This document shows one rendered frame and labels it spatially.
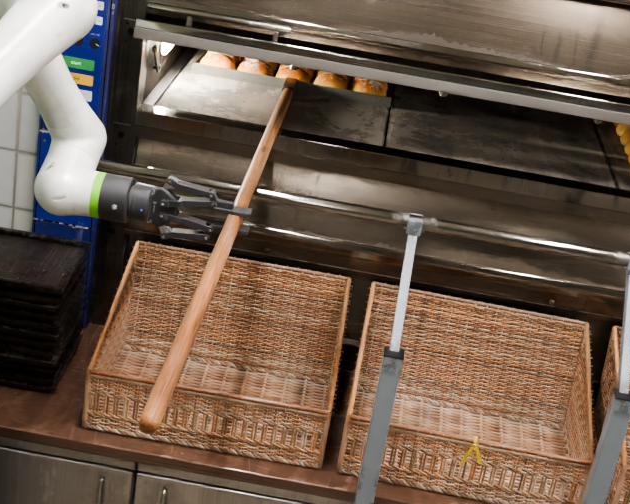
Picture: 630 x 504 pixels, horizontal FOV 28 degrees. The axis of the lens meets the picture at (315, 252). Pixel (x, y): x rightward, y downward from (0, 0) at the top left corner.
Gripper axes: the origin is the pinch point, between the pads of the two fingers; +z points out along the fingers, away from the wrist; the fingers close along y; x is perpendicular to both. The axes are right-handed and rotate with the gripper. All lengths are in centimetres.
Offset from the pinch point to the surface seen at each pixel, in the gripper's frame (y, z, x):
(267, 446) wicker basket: 57, 13, -11
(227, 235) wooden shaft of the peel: -1.4, 0.7, 11.8
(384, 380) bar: 29.6, 35.7, -0.2
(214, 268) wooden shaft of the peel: -1.2, 0.9, 27.2
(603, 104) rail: -24, 74, -46
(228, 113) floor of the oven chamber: 1, -12, -70
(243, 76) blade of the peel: -1, -13, -100
